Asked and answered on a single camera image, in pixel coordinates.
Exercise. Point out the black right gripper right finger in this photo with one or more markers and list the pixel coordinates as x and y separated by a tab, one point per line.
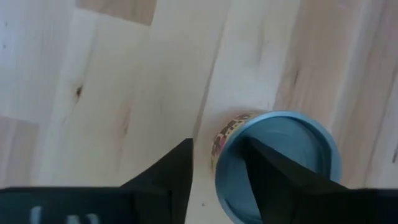
286	193

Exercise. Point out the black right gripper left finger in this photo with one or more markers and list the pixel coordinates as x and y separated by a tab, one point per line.
168	186

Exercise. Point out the yellow red print tin can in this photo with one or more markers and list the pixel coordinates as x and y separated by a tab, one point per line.
295	140

